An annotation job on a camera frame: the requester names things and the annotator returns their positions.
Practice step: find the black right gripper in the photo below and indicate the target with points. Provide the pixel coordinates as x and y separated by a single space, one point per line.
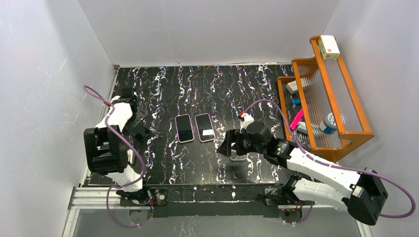
234 141

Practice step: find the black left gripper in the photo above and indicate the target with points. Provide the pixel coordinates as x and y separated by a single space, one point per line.
139 117

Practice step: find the clear magsafe phone case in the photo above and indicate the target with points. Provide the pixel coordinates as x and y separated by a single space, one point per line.
238 158

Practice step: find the pink phone case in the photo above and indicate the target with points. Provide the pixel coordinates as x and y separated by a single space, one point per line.
196 126

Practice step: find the beige phone case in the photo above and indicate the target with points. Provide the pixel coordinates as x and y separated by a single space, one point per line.
176 130

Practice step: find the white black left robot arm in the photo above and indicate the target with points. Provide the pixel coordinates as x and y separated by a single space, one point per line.
109 153

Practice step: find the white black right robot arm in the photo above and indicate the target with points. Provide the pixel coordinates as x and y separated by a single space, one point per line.
360 193

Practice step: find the beige small eraser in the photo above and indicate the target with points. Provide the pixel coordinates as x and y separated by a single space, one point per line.
131 156

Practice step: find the pink highlighter marker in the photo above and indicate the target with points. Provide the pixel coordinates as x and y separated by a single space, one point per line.
298 117

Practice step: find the light blue eraser block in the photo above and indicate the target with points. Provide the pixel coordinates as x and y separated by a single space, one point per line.
302 128

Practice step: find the grey white small box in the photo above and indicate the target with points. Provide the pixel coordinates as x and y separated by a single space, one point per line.
292 87

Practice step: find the orange wooden shelf rack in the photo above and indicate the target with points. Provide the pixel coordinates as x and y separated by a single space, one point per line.
325 86

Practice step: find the blue white tape roll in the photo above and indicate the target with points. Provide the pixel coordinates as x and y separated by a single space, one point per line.
328 124

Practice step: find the white box with red label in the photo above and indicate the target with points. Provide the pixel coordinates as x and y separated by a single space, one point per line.
328 47

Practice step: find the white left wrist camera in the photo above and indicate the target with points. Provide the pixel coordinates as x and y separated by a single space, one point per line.
115 99

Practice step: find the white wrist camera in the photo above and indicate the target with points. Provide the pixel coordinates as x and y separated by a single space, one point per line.
246 119
115 99

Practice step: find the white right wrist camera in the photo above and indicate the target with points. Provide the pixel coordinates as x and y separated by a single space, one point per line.
246 119

